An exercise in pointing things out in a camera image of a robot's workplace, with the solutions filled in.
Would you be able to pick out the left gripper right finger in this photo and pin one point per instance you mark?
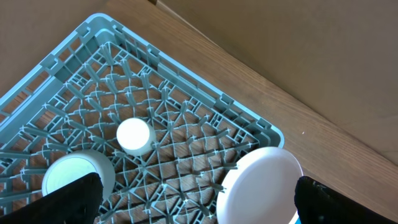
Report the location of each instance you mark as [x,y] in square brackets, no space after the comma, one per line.
[319,204]

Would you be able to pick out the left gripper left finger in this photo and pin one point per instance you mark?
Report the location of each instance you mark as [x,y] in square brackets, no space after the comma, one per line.
[78,202]

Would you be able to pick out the grey-white bowl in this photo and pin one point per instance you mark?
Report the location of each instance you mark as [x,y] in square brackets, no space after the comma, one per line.
[75,165]

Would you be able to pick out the large white plate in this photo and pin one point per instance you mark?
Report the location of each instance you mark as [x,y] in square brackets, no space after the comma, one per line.
[261,189]

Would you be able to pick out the white cup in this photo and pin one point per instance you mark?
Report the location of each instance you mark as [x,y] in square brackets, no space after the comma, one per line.
[135,136]

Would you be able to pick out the grey dishwasher rack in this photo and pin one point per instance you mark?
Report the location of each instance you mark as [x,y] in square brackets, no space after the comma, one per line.
[101,75]

